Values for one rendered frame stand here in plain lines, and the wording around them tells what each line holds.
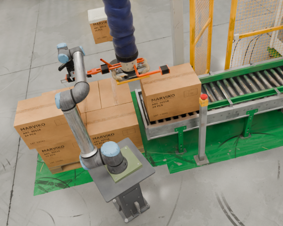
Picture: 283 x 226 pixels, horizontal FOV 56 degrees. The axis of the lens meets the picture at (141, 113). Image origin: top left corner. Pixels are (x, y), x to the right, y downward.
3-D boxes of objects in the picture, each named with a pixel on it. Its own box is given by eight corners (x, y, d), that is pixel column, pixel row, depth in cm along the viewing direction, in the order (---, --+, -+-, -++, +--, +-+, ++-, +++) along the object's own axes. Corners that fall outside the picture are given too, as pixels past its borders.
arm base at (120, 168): (131, 167, 239) (128, 160, 232) (112, 178, 235) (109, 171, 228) (122, 153, 252) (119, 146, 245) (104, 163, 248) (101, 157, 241)
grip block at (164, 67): (167, 68, 262) (166, 64, 258) (170, 73, 256) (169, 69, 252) (159, 70, 261) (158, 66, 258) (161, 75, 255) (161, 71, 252)
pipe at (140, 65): (143, 60, 290) (142, 55, 286) (148, 73, 272) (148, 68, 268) (112, 67, 287) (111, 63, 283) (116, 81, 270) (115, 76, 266)
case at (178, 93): (189, 89, 338) (189, 62, 310) (200, 110, 309) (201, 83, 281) (143, 99, 335) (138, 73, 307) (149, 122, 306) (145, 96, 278)
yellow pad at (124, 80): (147, 71, 280) (146, 67, 277) (149, 76, 273) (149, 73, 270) (115, 79, 278) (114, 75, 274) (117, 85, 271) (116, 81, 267)
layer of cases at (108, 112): (130, 95, 406) (125, 74, 378) (143, 145, 335) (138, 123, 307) (52, 113, 401) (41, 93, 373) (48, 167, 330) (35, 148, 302)
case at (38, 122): (81, 113, 333) (70, 89, 305) (82, 136, 304) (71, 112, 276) (33, 124, 330) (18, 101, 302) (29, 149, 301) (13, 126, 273)
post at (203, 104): (202, 156, 330) (205, 95, 259) (205, 160, 325) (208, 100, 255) (197, 157, 329) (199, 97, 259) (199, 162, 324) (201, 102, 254)
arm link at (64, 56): (68, 53, 231) (68, 45, 240) (55, 56, 231) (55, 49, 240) (72, 62, 238) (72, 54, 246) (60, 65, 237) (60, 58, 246)
